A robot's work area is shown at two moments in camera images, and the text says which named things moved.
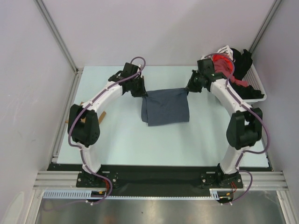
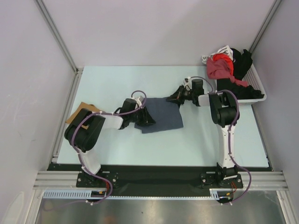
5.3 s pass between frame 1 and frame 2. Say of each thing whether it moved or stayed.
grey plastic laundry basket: stayed
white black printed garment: stayed
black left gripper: moved
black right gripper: moved
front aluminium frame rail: stayed
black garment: stayed
